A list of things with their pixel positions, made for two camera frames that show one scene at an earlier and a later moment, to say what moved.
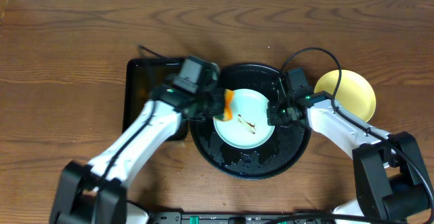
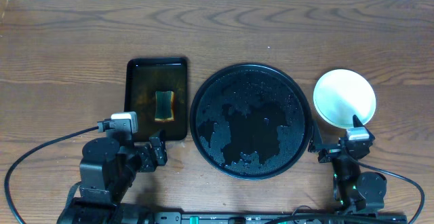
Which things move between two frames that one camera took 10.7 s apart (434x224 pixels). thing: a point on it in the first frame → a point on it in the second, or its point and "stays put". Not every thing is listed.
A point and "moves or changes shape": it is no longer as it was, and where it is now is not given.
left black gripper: x=213 y=101 → x=154 y=153
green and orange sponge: x=228 y=105 moves or changes shape
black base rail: x=245 y=218 stays put
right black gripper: x=274 y=112 → x=334 y=152
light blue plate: x=249 y=128 → x=342 y=94
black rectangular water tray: x=142 y=77 stays put
